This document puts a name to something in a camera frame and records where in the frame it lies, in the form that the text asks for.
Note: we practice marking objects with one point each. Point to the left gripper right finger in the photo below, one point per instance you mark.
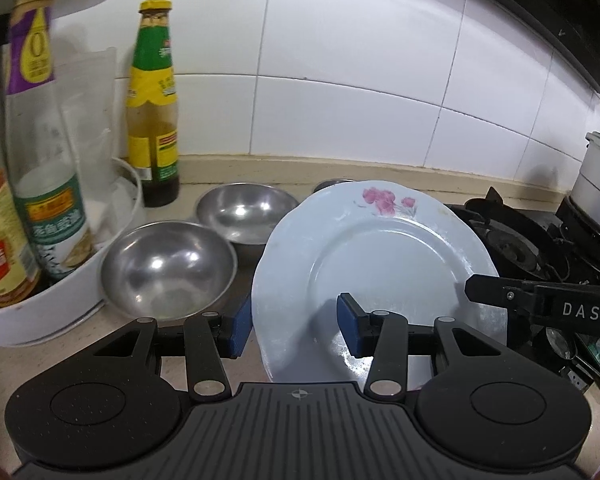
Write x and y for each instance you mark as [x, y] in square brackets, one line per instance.
[382, 336]

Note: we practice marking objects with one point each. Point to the purple label soy bottle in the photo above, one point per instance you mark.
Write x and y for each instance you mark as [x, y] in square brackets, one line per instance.
[40, 160]

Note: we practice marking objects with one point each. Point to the floral white plate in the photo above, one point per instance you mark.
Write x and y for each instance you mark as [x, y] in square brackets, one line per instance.
[392, 248]

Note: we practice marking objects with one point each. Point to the steel bowl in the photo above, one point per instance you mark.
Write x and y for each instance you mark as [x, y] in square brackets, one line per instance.
[244, 213]
[328, 183]
[167, 270]

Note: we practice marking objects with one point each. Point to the green yellow oyster sauce bottle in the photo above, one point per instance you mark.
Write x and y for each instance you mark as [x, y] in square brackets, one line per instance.
[151, 107]

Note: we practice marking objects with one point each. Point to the white two-tier spice rack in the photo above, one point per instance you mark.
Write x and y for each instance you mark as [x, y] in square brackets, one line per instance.
[55, 306]

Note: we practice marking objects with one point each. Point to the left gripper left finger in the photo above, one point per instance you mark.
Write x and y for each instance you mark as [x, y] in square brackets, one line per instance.
[209, 337]

